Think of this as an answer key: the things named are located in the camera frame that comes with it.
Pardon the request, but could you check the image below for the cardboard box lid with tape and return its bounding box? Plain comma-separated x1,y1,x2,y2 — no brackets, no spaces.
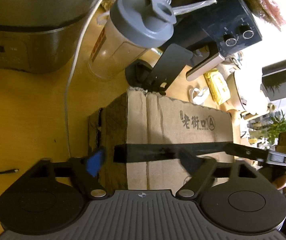
89,87,233,194

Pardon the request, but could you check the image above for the black phone stand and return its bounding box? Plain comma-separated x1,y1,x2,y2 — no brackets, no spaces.
125,44,195,95

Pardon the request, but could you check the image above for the black air fryer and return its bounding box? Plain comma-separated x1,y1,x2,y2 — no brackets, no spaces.
160,0,262,81

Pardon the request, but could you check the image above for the silver electric cooker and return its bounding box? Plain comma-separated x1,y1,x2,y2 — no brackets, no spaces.
0,0,101,74

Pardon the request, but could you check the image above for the white plastic bag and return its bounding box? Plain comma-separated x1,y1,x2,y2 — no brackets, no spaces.
172,0,217,15

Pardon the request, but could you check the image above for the shaker bottle grey lid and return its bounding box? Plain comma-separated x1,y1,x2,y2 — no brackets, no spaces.
87,0,177,81

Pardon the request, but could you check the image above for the black usb cable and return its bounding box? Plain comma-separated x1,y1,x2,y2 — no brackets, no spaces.
0,168,20,175

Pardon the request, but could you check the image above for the white power cable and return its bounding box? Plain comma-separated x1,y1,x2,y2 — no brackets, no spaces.
64,0,109,157

